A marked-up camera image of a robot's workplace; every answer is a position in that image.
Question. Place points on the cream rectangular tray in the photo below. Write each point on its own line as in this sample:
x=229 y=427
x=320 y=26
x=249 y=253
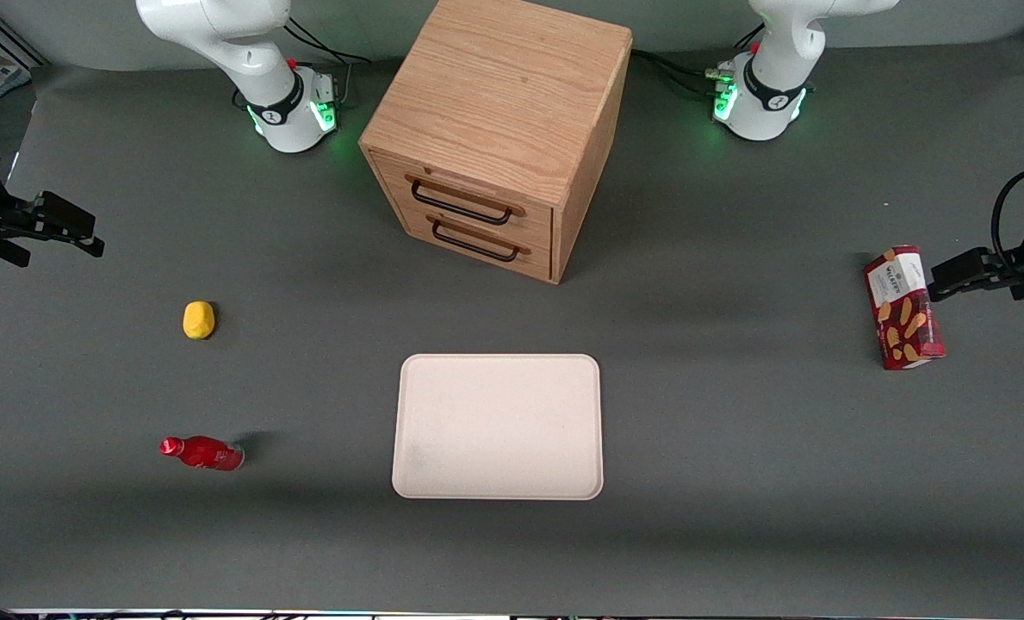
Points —
x=499 y=426

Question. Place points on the yellow lemon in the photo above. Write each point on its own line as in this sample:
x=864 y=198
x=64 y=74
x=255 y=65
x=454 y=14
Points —
x=199 y=319

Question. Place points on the red coke bottle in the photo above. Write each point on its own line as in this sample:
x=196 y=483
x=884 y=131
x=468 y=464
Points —
x=206 y=453

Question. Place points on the wooden drawer cabinet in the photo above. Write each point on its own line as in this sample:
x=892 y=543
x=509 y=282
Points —
x=494 y=95

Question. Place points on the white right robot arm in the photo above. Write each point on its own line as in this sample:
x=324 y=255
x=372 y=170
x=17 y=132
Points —
x=219 y=34

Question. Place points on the aluminium frame rail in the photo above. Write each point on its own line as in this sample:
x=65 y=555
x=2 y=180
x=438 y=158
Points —
x=21 y=45

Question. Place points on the dark grey table mat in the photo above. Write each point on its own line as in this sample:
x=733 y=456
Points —
x=735 y=430

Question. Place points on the red snack box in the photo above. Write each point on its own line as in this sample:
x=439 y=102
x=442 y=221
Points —
x=903 y=310

